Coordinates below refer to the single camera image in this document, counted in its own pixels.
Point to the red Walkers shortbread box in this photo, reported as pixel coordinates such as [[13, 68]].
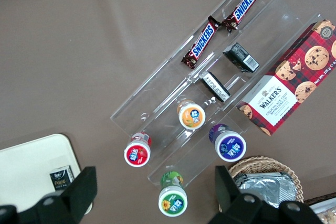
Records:
[[286, 82]]

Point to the clear bag of crackers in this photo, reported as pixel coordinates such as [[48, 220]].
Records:
[[330, 217]]

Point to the red gum jar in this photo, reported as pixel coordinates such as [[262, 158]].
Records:
[[137, 153]]

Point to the small black carton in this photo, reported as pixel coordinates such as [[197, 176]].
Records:
[[59, 179], [241, 57], [215, 87]]

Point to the green gum jar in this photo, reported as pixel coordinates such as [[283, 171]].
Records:
[[173, 197]]

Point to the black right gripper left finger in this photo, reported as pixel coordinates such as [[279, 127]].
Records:
[[81, 190]]

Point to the purple gum jar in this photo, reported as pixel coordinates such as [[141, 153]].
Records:
[[229, 146]]

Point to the white plastic bin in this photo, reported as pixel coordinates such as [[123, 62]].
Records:
[[325, 205]]

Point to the clear acrylic stepped stand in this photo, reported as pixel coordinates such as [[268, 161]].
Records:
[[278, 24], [157, 95]]

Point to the orange gum jar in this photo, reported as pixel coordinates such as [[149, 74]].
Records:
[[191, 116]]

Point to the oval light wicker basket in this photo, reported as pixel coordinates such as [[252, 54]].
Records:
[[291, 174]]

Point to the Snickers chocolate bar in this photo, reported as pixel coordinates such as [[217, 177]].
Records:
[[202, 43], [244, 5]]

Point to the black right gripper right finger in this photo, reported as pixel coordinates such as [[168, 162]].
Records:
[[225, 187]]

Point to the beige plastic tray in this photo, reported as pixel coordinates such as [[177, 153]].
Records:
[[26, 169]]

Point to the aluminium foil tray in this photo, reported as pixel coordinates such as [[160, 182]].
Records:
[[265, 187]]

